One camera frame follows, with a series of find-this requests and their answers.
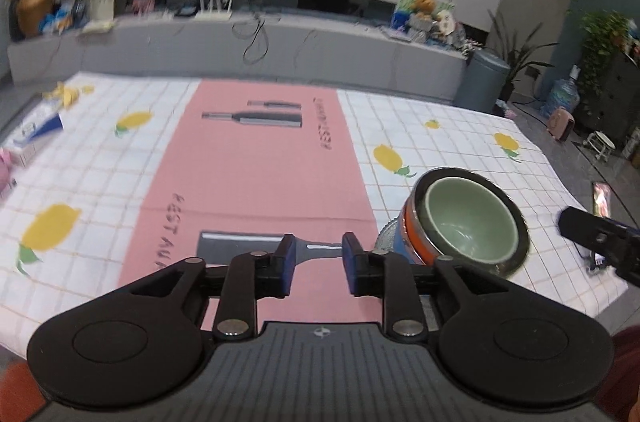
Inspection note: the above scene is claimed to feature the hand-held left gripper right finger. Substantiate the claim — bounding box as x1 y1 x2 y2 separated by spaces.
341 232 516 343

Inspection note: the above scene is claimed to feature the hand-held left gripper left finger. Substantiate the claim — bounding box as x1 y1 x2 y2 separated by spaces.
117 233 297 343

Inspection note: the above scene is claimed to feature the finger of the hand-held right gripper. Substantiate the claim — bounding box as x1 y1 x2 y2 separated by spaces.
556 206 608 253

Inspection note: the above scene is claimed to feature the clear glass plate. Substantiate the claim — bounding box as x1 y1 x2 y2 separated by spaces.
374 219 401 253

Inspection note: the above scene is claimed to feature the blue steel bowl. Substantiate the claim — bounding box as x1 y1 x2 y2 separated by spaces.
392 212 426 265

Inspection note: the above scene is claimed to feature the orange steel bowl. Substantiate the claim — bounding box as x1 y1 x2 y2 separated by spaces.
404 167 530 278

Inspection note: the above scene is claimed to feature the green ceramic bowl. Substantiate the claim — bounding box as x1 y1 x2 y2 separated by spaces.
419 179 521 263

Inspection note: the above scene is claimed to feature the phone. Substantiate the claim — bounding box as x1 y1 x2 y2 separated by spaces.
591 181 612 219

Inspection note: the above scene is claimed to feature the white stool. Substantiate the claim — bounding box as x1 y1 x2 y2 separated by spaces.
582 131 616 163

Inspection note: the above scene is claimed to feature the pink bottle print cloth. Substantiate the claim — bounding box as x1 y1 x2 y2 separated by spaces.
120 80 391 323

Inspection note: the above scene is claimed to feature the pink heater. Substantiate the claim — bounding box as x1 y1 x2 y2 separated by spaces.
546 108 576 142

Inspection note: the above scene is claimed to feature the dark storage cabinet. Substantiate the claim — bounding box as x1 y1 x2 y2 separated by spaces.
575 52 640 153

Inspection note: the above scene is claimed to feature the blue water bottle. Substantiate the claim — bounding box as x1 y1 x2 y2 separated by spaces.
542 65 582 118

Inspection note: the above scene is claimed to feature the potted long-leaf plant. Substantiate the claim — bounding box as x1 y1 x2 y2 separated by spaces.
487 10 558 101

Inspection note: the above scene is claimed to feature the grey trash can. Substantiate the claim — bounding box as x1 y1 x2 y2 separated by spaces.
456 50 512 114

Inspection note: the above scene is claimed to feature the bushy green plant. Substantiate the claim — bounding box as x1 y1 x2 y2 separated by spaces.
580 10 633 68

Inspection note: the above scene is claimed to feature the checked lemon print tablecloth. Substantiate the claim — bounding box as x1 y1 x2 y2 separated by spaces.
0 71 628 363

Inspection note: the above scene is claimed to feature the grey marble TV cabinet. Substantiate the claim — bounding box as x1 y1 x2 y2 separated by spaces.
7 0 468 103

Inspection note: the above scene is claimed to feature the white router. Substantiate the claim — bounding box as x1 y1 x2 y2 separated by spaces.
194 0 236 22

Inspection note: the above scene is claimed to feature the blue and white box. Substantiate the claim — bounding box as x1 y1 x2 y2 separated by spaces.
10 100 65 165

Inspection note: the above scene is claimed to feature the pink round toy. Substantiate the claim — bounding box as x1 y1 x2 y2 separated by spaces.
0 147 18 200

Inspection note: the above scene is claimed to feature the white printed vase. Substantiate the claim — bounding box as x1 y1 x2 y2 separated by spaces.
90 0 116 23

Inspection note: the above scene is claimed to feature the blue snack packet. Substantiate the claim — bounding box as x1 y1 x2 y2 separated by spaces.
40 2 76 34

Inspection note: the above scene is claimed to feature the golden vase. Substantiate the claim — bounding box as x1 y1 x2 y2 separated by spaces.
17 0 53 37

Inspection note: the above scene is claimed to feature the dark vase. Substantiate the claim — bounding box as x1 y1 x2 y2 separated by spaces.
7 0 23 41

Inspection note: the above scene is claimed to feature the black cable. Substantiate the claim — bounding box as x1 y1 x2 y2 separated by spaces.
232 13 271 63

